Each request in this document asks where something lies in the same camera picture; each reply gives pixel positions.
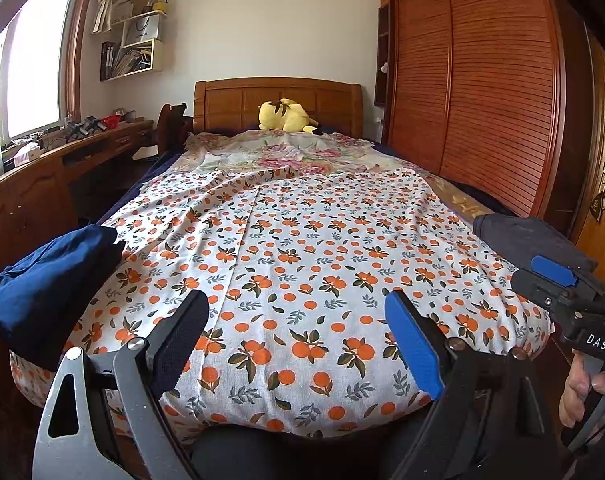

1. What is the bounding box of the white shopping bag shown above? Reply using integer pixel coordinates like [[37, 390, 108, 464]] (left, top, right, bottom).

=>
[[124, 15, 160, 43]]

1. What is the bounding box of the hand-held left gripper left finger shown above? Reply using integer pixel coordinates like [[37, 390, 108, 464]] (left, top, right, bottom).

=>
[[32, 289, 210, 480]]

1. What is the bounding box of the orange print bedsheet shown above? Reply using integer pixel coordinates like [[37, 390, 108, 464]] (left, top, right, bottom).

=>
[[10, 162, 555, 441]]

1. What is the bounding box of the cardboard box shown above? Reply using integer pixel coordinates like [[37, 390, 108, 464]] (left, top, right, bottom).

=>
[[117, 0, 158, 26]]

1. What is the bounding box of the pink floral blanket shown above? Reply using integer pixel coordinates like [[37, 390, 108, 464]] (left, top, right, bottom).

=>
[[185, 130, 378, 181]]

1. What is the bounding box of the tissue box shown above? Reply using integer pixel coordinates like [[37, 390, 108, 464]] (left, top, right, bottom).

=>
[[12, 142, 42, 167]]

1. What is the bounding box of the wooden desk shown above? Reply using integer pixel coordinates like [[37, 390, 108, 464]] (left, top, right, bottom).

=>
[[0, 119, 156, 281]]

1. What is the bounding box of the wooden bed headboard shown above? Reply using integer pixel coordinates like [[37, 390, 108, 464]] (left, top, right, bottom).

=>
[[193, 77, 364, 140]]

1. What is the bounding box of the golden rose print quilt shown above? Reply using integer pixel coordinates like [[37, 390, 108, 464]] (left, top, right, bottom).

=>
[[429, 177, 500, 221]]

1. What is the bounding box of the person's right hand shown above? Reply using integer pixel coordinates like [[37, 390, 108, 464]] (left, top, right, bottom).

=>
[[558, 355, 605, 431]]

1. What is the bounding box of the yellow plush toy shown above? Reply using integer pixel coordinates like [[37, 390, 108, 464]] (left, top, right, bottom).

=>
[[258, 99, 324, 136]]

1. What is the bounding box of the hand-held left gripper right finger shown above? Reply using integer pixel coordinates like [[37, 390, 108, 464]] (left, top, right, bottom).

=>
[[385, 290, 558, 480]]

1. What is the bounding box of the black jacket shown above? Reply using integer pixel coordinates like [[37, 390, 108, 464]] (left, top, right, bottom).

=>
[[473, 214, 599, 273]]

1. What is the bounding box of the wooden framed window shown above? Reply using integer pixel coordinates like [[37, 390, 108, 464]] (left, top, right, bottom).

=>
[[0, 0, 100, 143]]

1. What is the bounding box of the wooden door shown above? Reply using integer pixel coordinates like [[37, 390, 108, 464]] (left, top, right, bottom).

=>
[[569, 30, 605, 286]]

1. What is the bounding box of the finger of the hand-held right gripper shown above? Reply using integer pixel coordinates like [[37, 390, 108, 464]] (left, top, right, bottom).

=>
[[511, 269, 590, 321], [529, 255, 600, 291]]

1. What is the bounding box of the navy blue folded garment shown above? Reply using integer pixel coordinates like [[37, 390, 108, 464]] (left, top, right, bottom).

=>
[[0, 224, 128, 372]]

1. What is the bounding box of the wardrobe side shelf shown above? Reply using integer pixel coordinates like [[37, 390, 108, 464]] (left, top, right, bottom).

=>
[[375, 5, 393, 107]]

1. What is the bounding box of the white wall shelf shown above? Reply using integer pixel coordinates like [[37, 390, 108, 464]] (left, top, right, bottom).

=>
[[100, 9, 167, 82]]

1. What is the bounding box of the row of books and files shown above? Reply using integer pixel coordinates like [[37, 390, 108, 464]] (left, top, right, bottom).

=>
[[101, 41, 153, 81]]

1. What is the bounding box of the wooden chair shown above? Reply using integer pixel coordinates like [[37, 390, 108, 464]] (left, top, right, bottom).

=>
[[156, 102, 196, 158]]

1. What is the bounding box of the wooden louvered wardrobe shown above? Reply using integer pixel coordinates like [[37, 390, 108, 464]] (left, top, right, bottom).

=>
[[379, 0, 590, 233]]

